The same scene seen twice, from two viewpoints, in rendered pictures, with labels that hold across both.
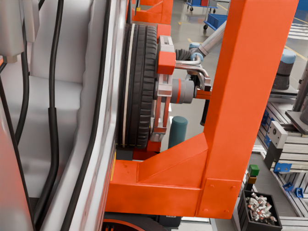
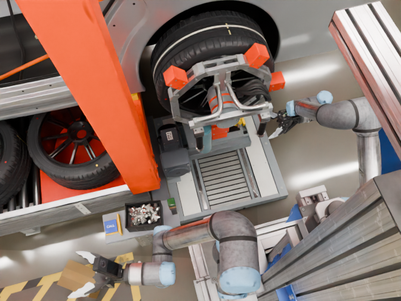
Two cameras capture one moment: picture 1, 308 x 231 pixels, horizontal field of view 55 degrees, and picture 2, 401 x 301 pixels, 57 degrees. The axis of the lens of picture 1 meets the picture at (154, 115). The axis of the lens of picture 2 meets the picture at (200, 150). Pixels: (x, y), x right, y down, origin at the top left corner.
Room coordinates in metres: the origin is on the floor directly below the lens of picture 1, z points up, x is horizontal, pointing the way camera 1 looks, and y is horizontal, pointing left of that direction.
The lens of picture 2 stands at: (1.27, -1.10, 2.54)
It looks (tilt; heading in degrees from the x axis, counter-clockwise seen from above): 65 degrees down; 83
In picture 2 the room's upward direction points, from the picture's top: 3 degrees counter-clockwise
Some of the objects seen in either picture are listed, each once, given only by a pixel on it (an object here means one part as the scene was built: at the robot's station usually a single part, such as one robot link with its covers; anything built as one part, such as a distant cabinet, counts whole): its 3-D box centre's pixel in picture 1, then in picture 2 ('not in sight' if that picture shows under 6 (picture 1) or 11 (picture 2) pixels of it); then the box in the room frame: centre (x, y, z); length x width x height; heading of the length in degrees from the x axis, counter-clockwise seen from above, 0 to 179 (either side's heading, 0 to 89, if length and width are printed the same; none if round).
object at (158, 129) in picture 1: (160, 89); (219, 94); (1.51, -0.02, 0.85); 0.54 x 0.07 x 0.54; 4
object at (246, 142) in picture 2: not in sight; (211, 130); (1.50, 0.15, 0.13); 0.50 x 0.36 x 0.10; 4
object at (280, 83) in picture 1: (278, 78); not in sight; (1.89, -0.79, 0.87); 0.15 x 0.15 x 0.10
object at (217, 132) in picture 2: (146, 144); (216, 122); (1.51, 0.02, 0.48); 0.16 x 0.12 x 0.17; 94
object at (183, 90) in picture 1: (173, 90); (222, 106); (1.52, -0.09, 0.85); 0.21 x 0.14 x 0.14; 94
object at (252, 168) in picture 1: (253, 170); (171, 202); (1.16, -0.50, 0.64); 0.04 x 0.04 x 0.04; 4
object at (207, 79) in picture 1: (189, 65); (207, 99); (1.42, -0.15, 1.03); 0.19 x 0.18 x 0.11; 94
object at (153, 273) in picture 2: not in sight; (159, 273); (1.12, -0.93, 1.21); 0.11 x 0.08 x 0.09; 171
